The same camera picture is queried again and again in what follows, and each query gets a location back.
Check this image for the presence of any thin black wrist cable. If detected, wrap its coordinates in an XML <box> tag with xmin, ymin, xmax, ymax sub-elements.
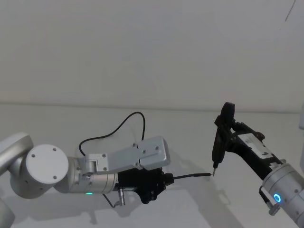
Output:
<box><xmin>78</xmin><ymin>112</ymin><xmax>146</xmax><ymax>158</ymax></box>

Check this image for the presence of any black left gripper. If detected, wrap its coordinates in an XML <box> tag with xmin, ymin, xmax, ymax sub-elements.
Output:
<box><xmin>117</xmin><ymin>167</ymin><xmax>175</xmax><ymax>205</ymax></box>

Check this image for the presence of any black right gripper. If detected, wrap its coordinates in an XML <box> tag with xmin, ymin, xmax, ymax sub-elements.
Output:
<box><xmin>214</xmin><ymin>115</ymin><xmax>286</xmax><ymax>181</ymax></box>

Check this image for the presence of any plain pale backdrop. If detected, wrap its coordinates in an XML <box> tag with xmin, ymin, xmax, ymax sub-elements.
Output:
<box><xmin>0</xmin><ymin>0</ymin><xmax>304</xmax><ymax>110</ymax></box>

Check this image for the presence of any thin black cord with plug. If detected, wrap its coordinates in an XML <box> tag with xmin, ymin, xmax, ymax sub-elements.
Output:
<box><xmin>172</xmin><ymin>172</ymin><xmax>213</xmax><ymax>179</ymax></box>

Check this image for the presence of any black handheld tool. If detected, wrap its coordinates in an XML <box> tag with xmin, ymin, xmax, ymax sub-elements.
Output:
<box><xmin>212</xmin><ymin>102</ymin><xmax>236</xmax><ymax>177</ymax></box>

